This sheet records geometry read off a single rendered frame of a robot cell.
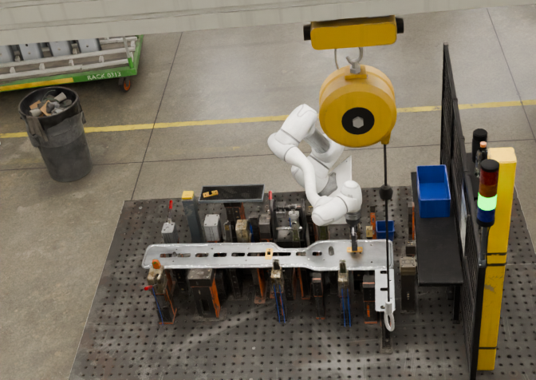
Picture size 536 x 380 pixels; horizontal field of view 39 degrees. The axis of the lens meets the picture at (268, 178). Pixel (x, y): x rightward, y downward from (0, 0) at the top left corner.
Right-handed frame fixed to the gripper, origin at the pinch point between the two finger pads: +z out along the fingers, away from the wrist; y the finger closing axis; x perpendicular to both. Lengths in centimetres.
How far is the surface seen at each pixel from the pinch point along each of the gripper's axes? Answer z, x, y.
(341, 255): 6.5, -7.0, 1.5
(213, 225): -4, -78, -12
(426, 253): 3.4, 37.3, 4.1
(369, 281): 8.5, 7.7, 19.0
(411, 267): 1.1, 28.9, 16.8
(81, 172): 100, -240, -199
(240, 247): 7, -63, -5
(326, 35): -218, 7, 176
